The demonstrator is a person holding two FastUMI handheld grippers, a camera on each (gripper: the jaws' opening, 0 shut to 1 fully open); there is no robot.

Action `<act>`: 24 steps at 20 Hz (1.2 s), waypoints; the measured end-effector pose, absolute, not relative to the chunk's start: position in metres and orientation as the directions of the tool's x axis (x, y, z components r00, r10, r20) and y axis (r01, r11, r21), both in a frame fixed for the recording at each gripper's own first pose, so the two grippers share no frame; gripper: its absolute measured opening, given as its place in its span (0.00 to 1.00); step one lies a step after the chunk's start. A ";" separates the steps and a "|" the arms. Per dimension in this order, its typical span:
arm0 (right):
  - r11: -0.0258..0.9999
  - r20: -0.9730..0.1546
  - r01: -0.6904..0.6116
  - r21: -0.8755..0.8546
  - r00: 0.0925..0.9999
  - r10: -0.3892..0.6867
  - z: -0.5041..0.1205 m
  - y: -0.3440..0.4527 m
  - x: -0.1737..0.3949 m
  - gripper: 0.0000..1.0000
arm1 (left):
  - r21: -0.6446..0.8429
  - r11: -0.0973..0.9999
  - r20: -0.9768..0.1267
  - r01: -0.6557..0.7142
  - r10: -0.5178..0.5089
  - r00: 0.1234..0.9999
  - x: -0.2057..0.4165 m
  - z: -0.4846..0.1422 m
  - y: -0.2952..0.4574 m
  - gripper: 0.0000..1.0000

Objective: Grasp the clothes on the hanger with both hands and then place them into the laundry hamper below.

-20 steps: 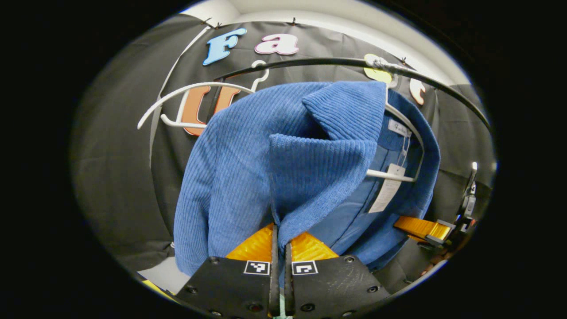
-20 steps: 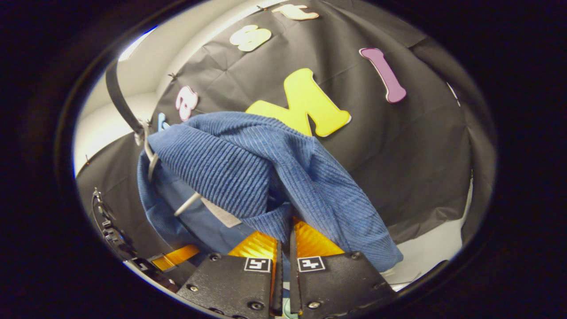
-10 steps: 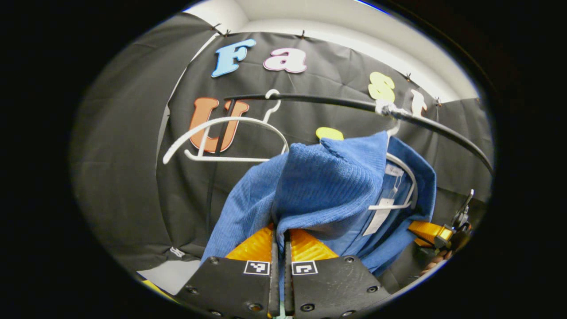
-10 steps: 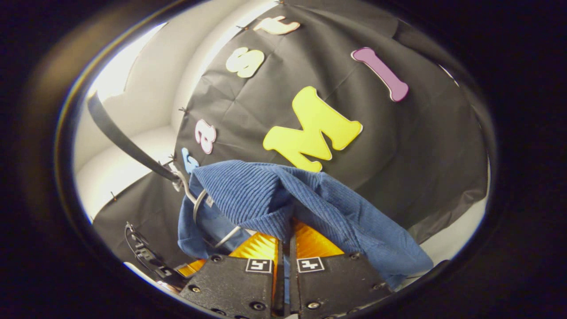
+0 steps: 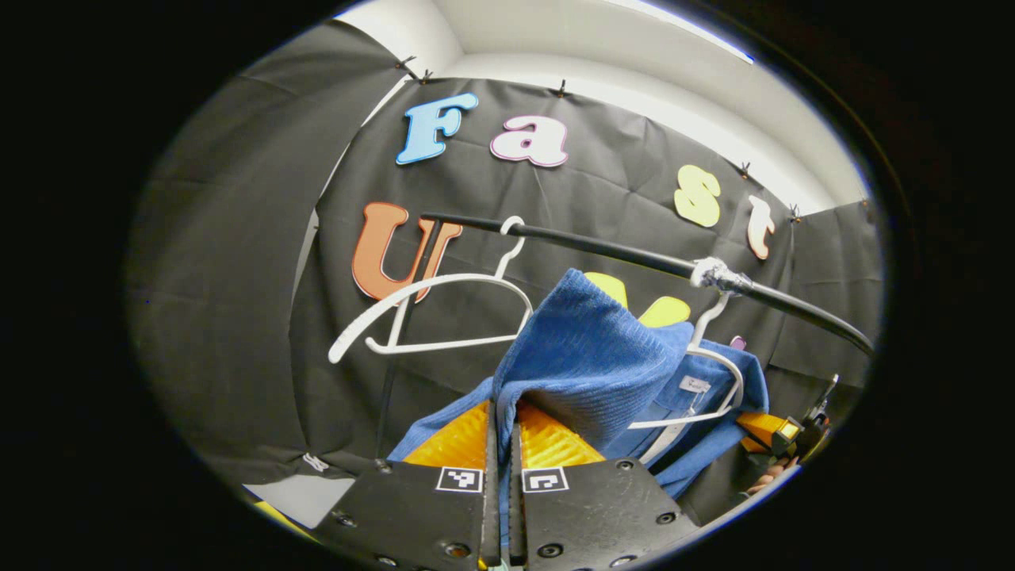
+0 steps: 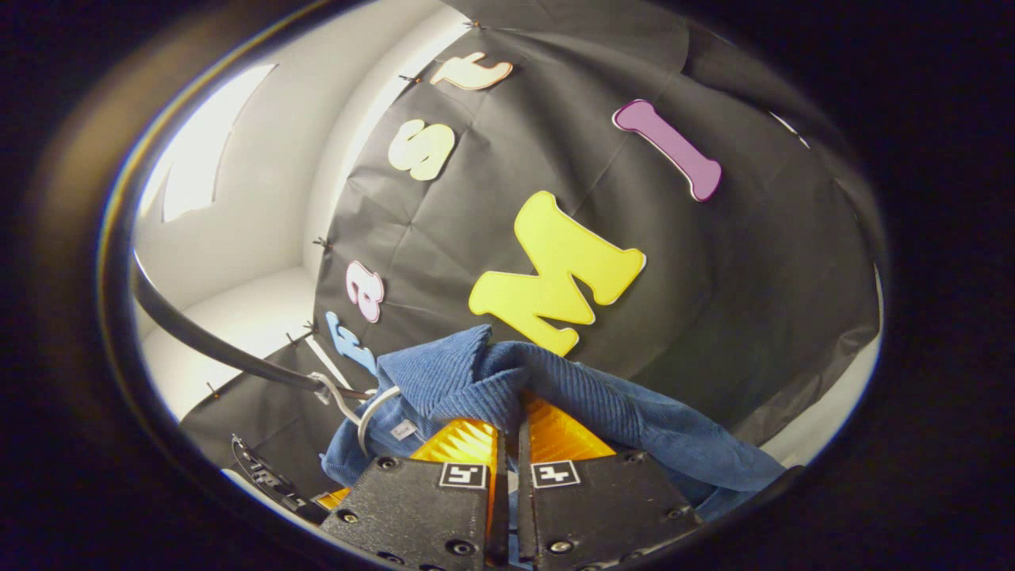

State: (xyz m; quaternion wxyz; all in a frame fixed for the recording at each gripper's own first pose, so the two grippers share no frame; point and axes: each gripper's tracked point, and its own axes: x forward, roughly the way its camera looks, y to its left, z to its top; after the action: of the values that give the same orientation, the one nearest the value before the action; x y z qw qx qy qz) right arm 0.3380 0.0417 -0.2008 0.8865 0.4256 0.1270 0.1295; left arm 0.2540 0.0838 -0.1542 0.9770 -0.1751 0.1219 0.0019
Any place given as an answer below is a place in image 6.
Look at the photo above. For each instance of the black clothes rail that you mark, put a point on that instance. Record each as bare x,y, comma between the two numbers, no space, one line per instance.
206,341

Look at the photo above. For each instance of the row of black cloth clips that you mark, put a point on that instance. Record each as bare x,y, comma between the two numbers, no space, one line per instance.
321,243

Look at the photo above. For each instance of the black backdrop cloth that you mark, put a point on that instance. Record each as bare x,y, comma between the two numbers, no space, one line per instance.
753,277

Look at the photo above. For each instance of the white hanger with wrapped hook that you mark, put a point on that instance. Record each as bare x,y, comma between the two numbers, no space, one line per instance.
365,420

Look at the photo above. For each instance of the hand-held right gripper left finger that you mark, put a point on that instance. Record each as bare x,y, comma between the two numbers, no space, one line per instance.
412,507

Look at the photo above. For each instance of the large ceiling light panel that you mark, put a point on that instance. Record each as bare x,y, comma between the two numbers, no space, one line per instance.
206,151

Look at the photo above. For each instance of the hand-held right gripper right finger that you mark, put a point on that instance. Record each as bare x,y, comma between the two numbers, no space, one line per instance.
603,507

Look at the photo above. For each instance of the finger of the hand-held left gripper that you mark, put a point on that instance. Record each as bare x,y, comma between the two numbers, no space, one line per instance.
333,499

